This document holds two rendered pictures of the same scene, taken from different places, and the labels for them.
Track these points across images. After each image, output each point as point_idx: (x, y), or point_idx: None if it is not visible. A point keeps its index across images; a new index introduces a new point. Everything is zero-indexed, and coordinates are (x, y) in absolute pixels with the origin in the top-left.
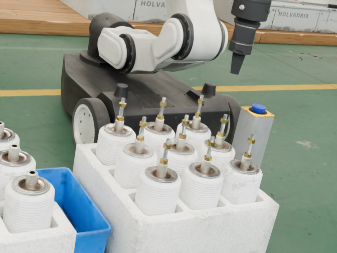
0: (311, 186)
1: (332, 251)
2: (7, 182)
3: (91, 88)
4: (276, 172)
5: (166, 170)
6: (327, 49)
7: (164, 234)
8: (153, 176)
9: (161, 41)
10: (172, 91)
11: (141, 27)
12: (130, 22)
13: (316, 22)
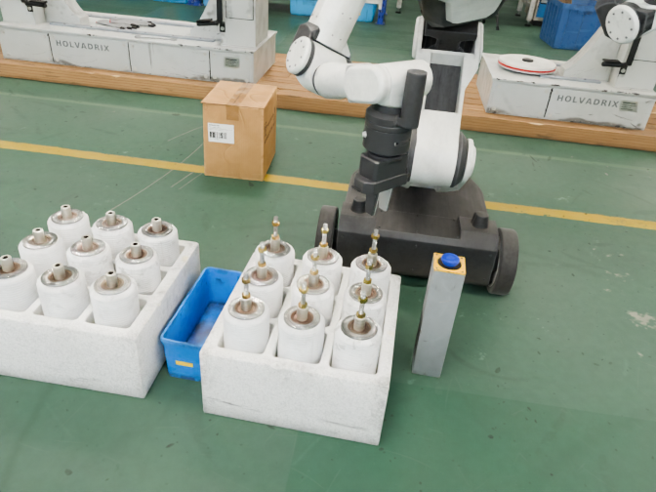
0: (574, 378)
1: (498, 471)
2: None
3: (356, 195)
4: (541, 344)
5: (246, 306)
6: None
7: (229, 370)
8: (232, 307)
9: None
10: (453, 213)
11: (550, 127)
12: (540, 119)
13: None
